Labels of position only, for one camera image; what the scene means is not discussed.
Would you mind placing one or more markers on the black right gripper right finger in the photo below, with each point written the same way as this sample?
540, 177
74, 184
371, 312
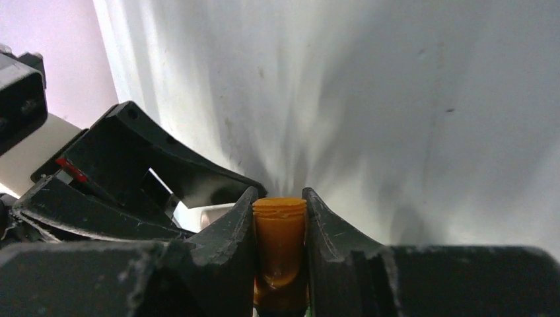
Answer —
354, 275

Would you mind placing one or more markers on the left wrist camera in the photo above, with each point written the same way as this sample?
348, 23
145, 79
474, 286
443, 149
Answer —
30, 135

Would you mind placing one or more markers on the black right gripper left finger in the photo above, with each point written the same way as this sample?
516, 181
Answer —
209, 274

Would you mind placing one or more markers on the orange water faucet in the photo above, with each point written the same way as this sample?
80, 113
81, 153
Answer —
281, 279

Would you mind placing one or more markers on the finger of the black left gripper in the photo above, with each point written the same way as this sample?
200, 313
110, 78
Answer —
115, 154
56, 204

